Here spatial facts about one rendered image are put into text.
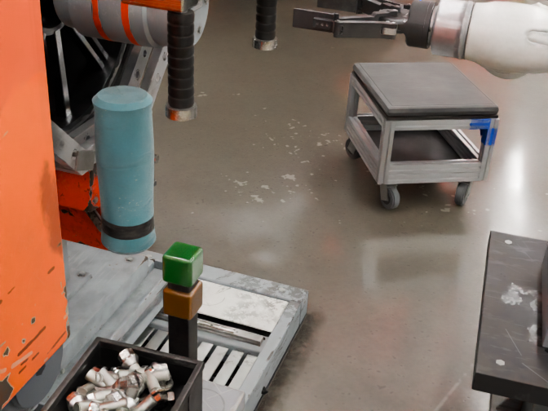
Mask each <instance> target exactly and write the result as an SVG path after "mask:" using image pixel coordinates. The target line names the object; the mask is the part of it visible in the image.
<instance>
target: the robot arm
mask: <svg viewBox="0 0 548 411"><path fill-rule="evenodd" d="M317 7H321V8H327V9H333V10H339V11H349V12H355V13H356V14H357V13H358V14H362V12H363V13H365V14H367V15H354V16H339V14H338V13H336V12H334V13H330V12H324V11H313V10H308V9H302V8H297V7H296V8H294V16H293V27H295V28H301V29H311V30H316V31H322V32H327V33H333V37H335V38H384V39H390V40H394V39H396V34H397V33H400V34H402V33H403V34H404V35H405V43H406V45H407V46H412V47H418V48H423V49H428V48H429V46H431V53H432V55H442V56H447V57H452V58H457V59H459V60H461V59H463V60H469V61H472V62H475V63H477V64H479V65H480V66H481V67H483V68H485V69H486V70H487V71H488V72H489V73H491V74H492V75H493V76H495V77H499V78H502V79H516V78H520V77H523V76H525V75H527V74H528V73H530V74H537V73H548V6H545V5H542V4H540V3H539V2H538V3H535V4H532V5H528V4H523V3H517V2H497V1H495V2H471V1H468V2H467V1H460V0H440V3H439V5H438V6H437V2H432V1H427V0H414V1H413V2H412V4H410V3H402V2H397V1H394V0H317Z"/></svg>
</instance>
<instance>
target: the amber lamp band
mask: <svg viewBox="0 0 548 411"><path fill-rule="evenodd" d="M202 300H203V283H202V281H199V280H198V282H197V284H196V285H195V286H194V288H193V289H192V290H191V292H190V293H184V292H180V291H177V290H174V289H169V288H168V284H167V286H166V287H165V288H164V289H163V312H164V313H165V314H166V315H169V316H174V317H178V318H181V319H184V320H191V319H192V318H193V317H194V316H195V315H196V313H197V312H198V310H199V309H200V308H201V306H202Z"/></svg>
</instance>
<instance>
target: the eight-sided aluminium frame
mask: <svg viewBox="0 0 548 411"><path fill-rule="evenodd" d="M151 50H152V47H147V46H136V45H133V48H132V51H131V53H130V57H129V59H128V62H127V65H126V68H125V71H124V73H123V76H122V79H121V82H120V85H119V86H136V87H139V84H140V81H141V79H142V76H143V74H144V70H145V67H146V64H147V62H148V58H149V56H150V53H151ZM167 56H168V52H167V46H164V47H162V48H160V49H157V48H153V50H152V54H151V57H150V60H149V62H148V66H147V68H146V71H145V74H144V78H143V80H142V82H141V85H140V88H141V89H143V90H145V91H147V92H148V93H149V94H150V95H151V96H152V99H153V101H152V107H153V104H154V101H155V99H156V97H157V92H158V90H159V87H160V85H161V80H162V78H163V75H164V72H165V71H166V66H167V64H168V62H167ZM51 131H52V140H53V149H54V158H55V169H56V170H60V171H63V172H67V173H71V174H75V175H84V174H85V173H86V172H87V171H88V170H93V168H94V164H95V163H96V159H95V116H93V117H92V118H91V119H90V120H88V121H87V122H85V123H83V124H82V125H80V126H79V127H78V128H76V129H75V130H73V131H72V132H70V133H69V134H67V133H65V132H64V131H63V130H62V129H61V128H59V127H58V126H57V125H56V124H55V123H54V122H53V121H52V120H51Z"/></svg>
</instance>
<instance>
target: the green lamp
mask: <svg viewBox="0 0 548 411"><path fill-rule="evenodd" d="M202 273H203V249H202V248H201V247H199V246H195V245H189V244H186V243H183V242H178V241H176V242H175V243H174V244H173V245H172V246H171V247H170V248H169V249H168V250H167V251H166V252H165V253H164V254H163V256H162V279H163V281H165V282H168V283H171V284H175V285H181V286H183V287H187V288H190V287H192V286H193V285H194V283H195V282H196V281H197V279H198V278H199V277H200V275H201V274H202Z"/></svg>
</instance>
